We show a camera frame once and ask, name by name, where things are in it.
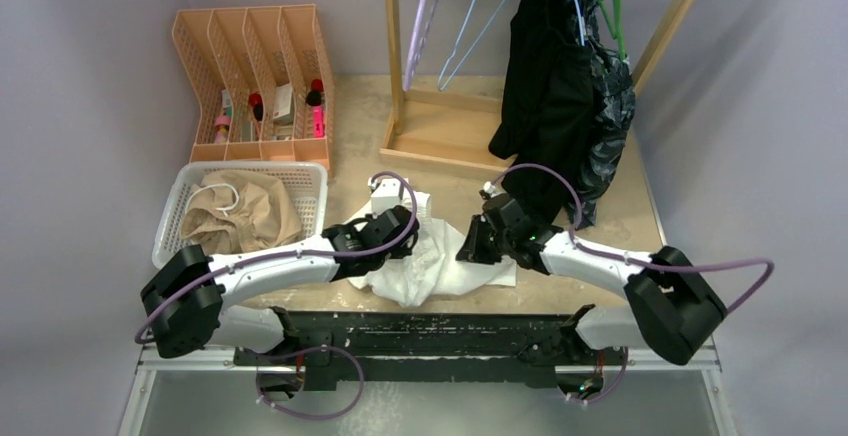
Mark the wooden clothes rack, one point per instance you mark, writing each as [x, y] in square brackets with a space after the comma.
[448, 132]

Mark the white shorts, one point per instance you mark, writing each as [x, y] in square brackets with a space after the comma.
[432, 269]

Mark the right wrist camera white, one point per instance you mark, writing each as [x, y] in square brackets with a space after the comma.
[488, 190]

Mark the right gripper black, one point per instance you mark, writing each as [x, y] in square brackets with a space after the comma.
[472, 250]

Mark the red black marker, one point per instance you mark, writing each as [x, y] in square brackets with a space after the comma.
[255, 102]

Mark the green hanger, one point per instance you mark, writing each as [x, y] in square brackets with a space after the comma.
[613, 20]

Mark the black patterned shorts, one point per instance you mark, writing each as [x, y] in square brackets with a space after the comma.
[615, 94]

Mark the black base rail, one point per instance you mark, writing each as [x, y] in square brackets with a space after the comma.
[536, 350]

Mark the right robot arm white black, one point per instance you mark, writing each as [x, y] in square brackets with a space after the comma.
[670, 309]

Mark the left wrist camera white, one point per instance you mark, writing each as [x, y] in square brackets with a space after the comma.
[386, 193]

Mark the plain black shorts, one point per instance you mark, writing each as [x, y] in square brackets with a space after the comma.
[548, 106]

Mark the peach plastic file organizer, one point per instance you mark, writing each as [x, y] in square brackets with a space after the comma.
[229, 53]

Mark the beige shorts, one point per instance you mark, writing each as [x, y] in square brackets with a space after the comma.
[240, 211]

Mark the pink highlighter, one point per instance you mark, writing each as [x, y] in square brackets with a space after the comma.
[319, 123]

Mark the lilac hanger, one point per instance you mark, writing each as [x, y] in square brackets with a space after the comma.
[424, 16]

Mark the white plastic basket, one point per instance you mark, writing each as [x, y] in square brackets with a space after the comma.
[306, 183]

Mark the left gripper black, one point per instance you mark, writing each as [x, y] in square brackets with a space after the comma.
[400, 253]

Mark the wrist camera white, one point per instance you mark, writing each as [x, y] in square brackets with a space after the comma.
[488, 190]
[386, 193]

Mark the white small box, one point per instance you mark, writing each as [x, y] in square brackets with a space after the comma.
[283, 109]

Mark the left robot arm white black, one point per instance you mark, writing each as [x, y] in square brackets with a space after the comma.
[197, 299]

